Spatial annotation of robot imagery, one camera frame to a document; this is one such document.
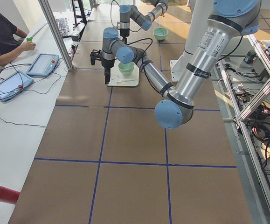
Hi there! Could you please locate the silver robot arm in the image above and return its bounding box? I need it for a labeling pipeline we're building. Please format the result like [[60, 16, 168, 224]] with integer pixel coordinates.
[[119, 0, 168, 43], [99, 0, 261, 129]]

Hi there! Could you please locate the aluminium frame post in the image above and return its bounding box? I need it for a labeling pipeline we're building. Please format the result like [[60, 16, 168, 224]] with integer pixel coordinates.
[[38, 0, 74, 71]]

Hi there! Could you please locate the red fire extinguisher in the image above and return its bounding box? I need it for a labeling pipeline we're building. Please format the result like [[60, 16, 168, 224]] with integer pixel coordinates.
[[0, 186, 20, 204]]

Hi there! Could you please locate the far blue teach pendant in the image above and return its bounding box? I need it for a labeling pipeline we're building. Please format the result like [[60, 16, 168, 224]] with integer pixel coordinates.
[[26, 53, 59, 77]]

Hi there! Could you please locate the black keyboard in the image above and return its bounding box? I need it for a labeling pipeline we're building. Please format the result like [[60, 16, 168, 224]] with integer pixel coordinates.
[[55, 18, 70, 38]]

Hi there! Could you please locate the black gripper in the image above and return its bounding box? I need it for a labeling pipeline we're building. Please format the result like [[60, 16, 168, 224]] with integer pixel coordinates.
[[102, 58, 115, 84], [120, 28, 130, 44]]

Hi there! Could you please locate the seated person black shirt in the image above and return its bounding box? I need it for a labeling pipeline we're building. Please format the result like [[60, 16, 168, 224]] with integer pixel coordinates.
[[0, 13, 36, 67]]

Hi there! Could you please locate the near blue teach pendant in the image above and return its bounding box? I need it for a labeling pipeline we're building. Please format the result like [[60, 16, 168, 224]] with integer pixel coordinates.
[[0, 70, 34, 101]]

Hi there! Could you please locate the green bowl with ice cubes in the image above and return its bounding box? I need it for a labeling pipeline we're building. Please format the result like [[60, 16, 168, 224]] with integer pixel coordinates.
[[153, 28, 169, 41]]

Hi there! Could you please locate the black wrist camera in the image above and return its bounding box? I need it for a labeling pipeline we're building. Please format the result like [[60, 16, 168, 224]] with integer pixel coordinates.
[[90, 49, 101, 66]]

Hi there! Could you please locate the blue teach pendant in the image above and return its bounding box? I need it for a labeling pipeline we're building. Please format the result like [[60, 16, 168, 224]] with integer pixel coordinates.
[[0, 70, 34, 101], [26, 53, 59, 77]]

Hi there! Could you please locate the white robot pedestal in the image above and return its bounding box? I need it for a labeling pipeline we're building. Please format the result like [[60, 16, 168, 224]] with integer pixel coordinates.
[[170, 0, 213, 82]]

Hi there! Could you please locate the white plastic spoon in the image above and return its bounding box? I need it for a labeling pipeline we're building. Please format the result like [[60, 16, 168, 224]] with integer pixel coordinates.
[[116, 79, 135, 84]]

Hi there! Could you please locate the cream bear tray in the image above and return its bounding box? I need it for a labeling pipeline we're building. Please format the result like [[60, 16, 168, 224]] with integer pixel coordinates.
[[107, 61, 139, 87]]

